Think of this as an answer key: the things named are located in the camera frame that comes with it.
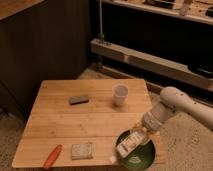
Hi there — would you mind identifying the wooden shelf unit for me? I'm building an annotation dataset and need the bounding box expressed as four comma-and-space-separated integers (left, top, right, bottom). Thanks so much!
90, 0, 213, 101

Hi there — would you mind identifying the beige scouring sponge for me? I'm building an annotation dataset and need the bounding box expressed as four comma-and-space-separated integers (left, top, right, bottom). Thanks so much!
71, 142, 93, 160

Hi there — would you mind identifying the dark grey sponge block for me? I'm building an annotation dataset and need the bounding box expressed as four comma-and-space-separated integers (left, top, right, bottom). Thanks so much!
69, 95, 89, 105

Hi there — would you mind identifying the translucent plastic cup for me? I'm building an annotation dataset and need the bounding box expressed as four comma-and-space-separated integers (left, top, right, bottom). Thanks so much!
112, 84, 128, 106

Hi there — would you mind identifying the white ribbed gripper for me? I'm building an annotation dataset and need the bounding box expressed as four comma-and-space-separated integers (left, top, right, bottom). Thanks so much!
130, 102, 176, 144

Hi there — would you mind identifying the metal vertical pole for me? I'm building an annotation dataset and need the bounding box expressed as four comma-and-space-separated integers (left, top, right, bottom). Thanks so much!
99, 0, 104, 42

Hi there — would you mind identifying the dark wooden cabinet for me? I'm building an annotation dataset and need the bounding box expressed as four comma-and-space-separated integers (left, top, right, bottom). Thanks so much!
0, 0, 90, 117

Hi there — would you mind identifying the orange carrot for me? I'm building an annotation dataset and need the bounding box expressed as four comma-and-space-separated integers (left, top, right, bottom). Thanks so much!
43, 144, 62, 170

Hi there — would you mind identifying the wooden folding table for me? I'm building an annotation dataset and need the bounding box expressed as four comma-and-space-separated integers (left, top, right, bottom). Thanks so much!
11, 78, 167, 169

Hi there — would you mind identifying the clear plastic bottle white label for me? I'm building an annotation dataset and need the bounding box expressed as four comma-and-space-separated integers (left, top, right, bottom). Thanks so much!
109, 130, 145, 164

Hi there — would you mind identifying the green ceramic bowl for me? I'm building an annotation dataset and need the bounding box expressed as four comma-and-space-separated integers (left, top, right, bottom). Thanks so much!
116, 130, 156, 170

